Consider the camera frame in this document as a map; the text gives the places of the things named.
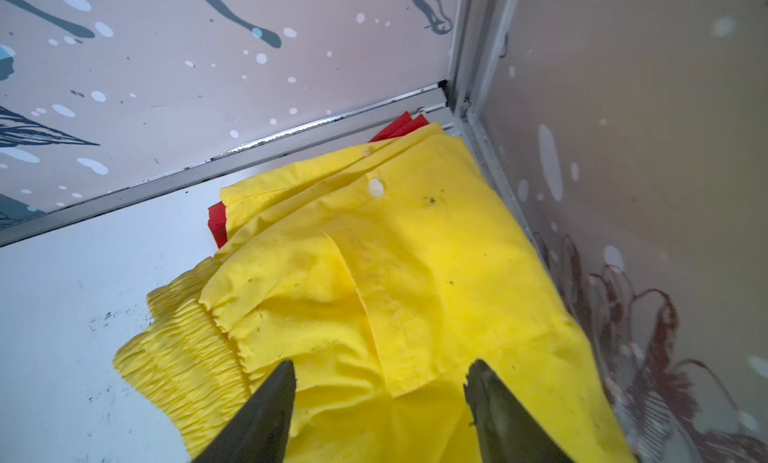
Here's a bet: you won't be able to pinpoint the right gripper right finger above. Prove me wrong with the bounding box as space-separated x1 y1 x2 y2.
464 359 570 462

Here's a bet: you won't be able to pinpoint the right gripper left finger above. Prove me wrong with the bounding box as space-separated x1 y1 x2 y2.
193 360 297 463

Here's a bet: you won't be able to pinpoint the red shorts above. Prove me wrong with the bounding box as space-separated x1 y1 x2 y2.
208 112 429 247

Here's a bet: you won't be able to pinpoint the yellow shorts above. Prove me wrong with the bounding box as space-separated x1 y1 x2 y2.
113 124 633 462

